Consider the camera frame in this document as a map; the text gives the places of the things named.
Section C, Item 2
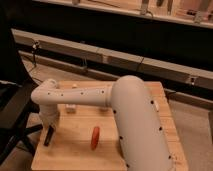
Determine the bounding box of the orange carrot toy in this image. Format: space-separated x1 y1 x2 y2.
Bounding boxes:
90 127 100 150

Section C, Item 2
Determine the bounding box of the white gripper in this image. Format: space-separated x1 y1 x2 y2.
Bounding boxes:
39 105 60 146

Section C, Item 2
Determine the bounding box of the black office chair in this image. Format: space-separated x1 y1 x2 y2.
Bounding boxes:
0 80 44 166

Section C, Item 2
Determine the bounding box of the black hanging cable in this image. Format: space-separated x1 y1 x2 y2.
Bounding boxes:
20 41 44 84

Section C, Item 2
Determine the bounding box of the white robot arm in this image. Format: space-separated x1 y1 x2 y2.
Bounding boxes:
31 75 174 171

